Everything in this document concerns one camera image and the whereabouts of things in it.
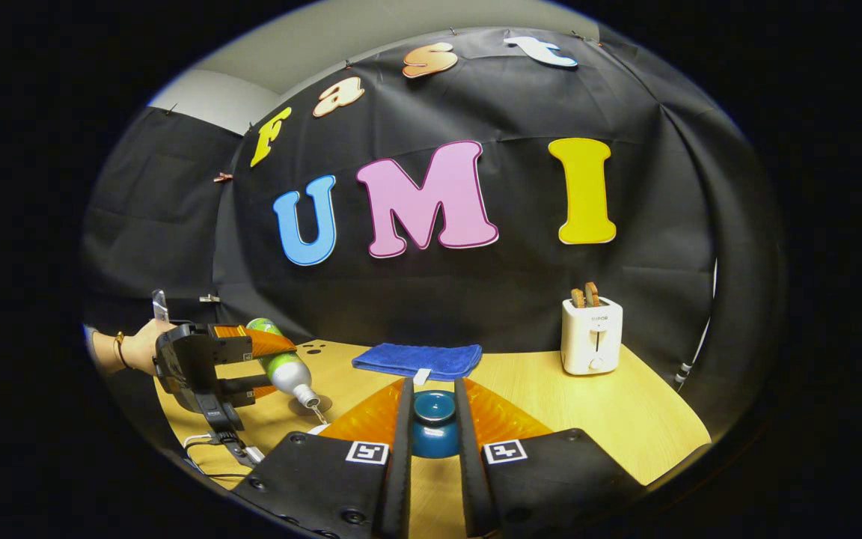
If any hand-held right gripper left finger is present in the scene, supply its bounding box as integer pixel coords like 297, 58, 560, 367
233, 377, 415, 539

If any blue folded towel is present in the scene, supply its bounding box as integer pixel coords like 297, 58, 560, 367
352, 343, 483, 386

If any white toaster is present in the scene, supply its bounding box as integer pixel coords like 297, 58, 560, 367
560, 296, 624, 376

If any white cable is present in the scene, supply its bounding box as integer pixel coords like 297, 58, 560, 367
674, 258, 720, 384

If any silver green label water bottle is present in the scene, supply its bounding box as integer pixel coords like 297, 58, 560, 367
246, 318, 321, 409

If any black cable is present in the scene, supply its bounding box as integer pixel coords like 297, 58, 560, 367
183, 433, 252, 480

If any black backdrop cloth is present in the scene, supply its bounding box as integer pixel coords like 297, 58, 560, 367
81, 28, 787, 390

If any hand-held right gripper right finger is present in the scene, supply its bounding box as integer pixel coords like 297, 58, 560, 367
453, 377, 645, 538

